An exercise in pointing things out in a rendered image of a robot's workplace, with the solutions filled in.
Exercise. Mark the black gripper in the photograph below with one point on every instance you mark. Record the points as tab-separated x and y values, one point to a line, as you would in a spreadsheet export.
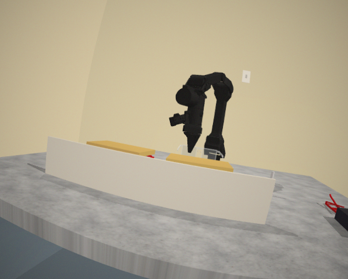
193	129

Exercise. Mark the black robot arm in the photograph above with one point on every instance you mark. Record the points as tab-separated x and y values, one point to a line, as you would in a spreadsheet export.
193	95

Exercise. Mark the cream flat panel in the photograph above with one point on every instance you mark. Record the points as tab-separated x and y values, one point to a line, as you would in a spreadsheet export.
193	189

